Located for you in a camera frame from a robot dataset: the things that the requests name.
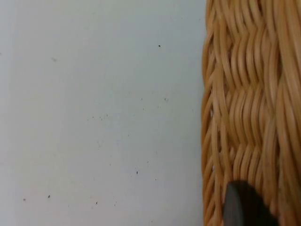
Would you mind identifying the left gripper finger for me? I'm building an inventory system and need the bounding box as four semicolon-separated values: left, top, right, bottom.
222;180;279;226

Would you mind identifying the pale wicker basket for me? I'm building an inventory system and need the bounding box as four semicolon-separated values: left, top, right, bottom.
201;0;301;226

